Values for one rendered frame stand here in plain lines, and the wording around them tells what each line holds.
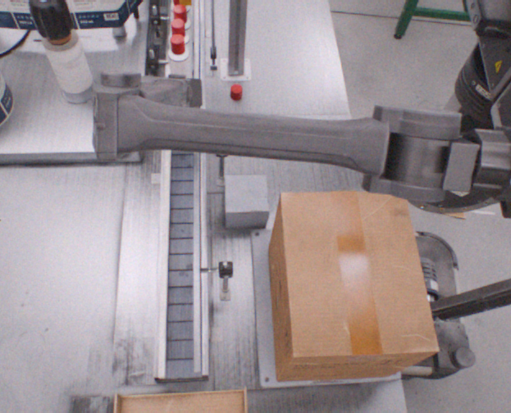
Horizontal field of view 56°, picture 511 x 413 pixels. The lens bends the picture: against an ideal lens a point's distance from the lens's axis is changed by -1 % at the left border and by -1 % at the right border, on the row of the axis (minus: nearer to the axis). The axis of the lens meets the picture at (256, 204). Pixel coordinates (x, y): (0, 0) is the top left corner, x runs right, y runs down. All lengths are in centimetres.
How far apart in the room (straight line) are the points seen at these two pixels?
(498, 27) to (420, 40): 229
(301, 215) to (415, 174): 35
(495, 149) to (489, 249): 180
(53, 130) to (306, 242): 75
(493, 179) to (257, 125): 27
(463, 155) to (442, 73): 233
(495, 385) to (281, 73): 144
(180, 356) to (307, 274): 34
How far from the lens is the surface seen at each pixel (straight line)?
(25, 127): 137
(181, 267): 109
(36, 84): 145
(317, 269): 84
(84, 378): 111
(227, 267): 98
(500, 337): 224
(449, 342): 182
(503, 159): 58
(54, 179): 131
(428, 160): 57
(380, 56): 285
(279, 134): 54
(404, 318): 86
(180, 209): 115
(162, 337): 101
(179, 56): 121
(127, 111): 56
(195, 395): 107
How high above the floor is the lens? 189
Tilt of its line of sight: 62 degrees down
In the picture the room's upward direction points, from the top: 8 degrees clockwise
